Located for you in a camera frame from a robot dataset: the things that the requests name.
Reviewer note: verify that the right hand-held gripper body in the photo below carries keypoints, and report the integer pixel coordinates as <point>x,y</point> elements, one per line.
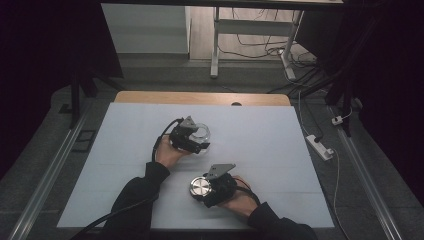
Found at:
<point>220,186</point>

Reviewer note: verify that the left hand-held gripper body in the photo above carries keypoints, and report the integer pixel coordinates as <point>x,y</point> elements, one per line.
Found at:
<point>181,136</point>

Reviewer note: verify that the clear glass jar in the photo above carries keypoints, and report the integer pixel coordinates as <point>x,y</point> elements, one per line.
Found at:
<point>204,135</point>

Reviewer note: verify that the round metal jar lid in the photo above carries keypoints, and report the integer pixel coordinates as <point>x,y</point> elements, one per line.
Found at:
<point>200,186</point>

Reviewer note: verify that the person's left hand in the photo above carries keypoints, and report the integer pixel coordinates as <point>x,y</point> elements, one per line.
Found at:
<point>168,153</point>

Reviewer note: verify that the person's right hand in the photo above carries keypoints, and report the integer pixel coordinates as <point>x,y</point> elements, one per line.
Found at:
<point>238,200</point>

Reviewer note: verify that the wooden table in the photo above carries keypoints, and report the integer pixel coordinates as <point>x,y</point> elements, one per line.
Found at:
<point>186,98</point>

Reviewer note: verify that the pale blue table mat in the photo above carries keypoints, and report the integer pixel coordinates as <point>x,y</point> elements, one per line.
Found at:
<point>253,146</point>

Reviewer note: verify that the white power strip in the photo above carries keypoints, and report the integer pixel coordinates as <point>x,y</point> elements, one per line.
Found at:
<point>319,146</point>

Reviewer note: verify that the black tripod stand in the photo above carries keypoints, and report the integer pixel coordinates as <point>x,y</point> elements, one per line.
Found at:
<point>76,100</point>

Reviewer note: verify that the grey cabinet panel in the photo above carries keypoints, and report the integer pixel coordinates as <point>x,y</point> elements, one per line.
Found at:
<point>146,30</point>

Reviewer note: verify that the small white adapter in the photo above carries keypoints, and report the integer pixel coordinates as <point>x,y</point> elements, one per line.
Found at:
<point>337,120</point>

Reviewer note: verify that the black metal stand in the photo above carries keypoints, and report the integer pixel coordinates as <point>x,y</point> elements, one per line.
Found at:
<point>346,110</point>

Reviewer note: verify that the dark curtain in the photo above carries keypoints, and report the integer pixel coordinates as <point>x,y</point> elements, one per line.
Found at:
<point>390,83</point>
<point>36,66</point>

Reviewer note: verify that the black rectangular floor frame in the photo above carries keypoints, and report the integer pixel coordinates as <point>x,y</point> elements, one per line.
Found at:
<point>84,140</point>

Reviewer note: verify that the white desk frame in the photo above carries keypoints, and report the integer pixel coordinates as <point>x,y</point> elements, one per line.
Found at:
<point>250,27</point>

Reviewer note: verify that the aluminium floor rail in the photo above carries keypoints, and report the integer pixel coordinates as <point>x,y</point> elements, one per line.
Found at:
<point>46,181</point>
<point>366,180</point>

